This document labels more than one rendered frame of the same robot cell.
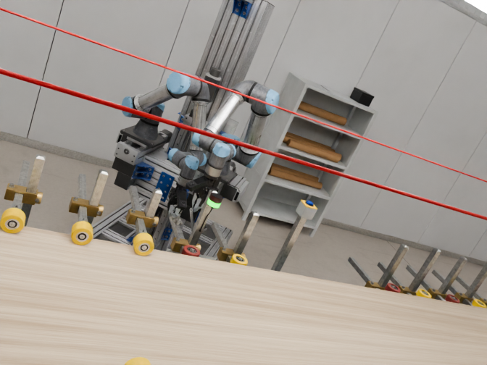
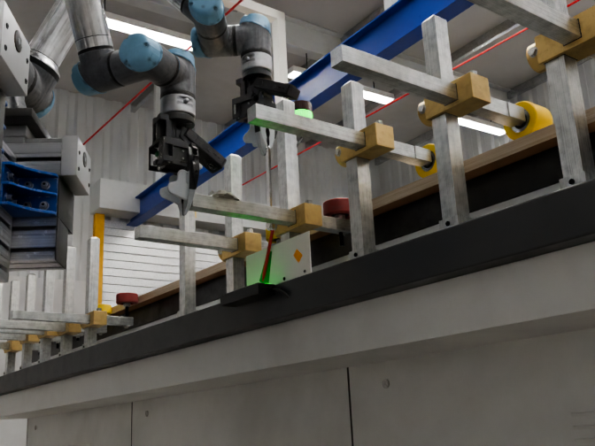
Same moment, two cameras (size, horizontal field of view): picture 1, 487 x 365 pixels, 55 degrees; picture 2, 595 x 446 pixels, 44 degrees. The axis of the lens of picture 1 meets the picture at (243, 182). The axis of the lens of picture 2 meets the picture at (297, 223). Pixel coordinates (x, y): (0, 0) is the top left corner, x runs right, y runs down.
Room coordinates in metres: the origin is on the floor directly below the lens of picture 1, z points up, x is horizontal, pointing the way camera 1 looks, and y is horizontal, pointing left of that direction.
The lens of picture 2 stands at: (2.30, 1.74, 0.36)
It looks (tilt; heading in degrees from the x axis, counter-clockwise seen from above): 16 degrees up; 260
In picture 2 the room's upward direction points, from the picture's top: 3 degrees counter-clockwise
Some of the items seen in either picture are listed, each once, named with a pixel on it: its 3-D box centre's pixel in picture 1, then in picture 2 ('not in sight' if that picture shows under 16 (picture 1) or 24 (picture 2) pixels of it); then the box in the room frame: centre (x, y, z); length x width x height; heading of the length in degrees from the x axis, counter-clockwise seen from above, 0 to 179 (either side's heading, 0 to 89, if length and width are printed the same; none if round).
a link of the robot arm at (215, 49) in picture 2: (223, 150); (213, 38); (2.20, 0.15, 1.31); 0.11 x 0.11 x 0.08; 79
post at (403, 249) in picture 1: (385, 277); (91, 299); (2.59, -1.01, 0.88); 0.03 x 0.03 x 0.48; 27
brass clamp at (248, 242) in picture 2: (231, 256); (239, 248); (2.13, -0.10, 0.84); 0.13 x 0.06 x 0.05; 117
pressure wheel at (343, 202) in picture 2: (188, 259); (340, 223); (1.90, 0.09, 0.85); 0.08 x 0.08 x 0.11
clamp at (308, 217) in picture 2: (185, 246); (297, 221); (2.01, 0.13, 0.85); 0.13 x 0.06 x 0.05; 117
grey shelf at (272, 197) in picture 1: (301, 158); not in sight; (4.94, -0.47, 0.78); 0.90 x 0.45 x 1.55; 115
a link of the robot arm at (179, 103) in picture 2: (184, 180); (178, 110); (2.29, 0.29, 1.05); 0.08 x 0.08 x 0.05
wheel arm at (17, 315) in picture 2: (367, 279); (74, 319); (2.64, -0.94, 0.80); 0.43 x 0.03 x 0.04; 27
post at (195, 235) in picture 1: (196, 233); (289, 191); (2.02, 0.11, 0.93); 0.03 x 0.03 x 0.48; 27
